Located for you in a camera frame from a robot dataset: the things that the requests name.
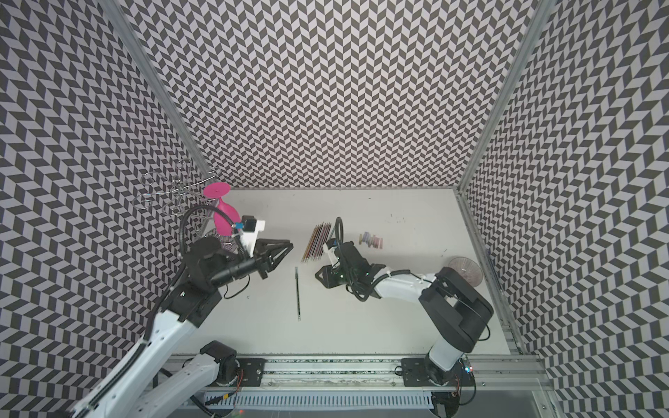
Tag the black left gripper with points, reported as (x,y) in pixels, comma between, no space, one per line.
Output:
(265,259)

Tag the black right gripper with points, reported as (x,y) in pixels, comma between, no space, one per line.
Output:
(329,280)

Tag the black pencil purple cap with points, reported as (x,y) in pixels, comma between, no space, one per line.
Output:
(307,244)

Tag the teal pencil clear cap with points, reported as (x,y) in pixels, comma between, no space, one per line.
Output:
(320,241)

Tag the dark blue pencil purple cap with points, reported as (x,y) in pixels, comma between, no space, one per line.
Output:
(311,243)

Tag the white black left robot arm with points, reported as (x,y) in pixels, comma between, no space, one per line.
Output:
(190,298)

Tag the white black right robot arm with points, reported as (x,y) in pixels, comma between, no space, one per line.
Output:
(456,309)

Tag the pink plastic wine glass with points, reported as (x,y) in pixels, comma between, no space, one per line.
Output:
(217,191)

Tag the clear pink glass dish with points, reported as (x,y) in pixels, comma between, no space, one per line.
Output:
(468,270)

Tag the wire glass rack stand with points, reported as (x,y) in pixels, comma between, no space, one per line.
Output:
(171,194)

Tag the aluminium corner post left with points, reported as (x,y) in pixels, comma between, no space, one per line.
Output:
(127,36)

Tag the aluminium corner post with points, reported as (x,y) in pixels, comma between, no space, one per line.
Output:
(528,43)
(127,36)

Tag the aluminium corner post right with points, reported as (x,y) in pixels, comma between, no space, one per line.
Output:
(528,43)

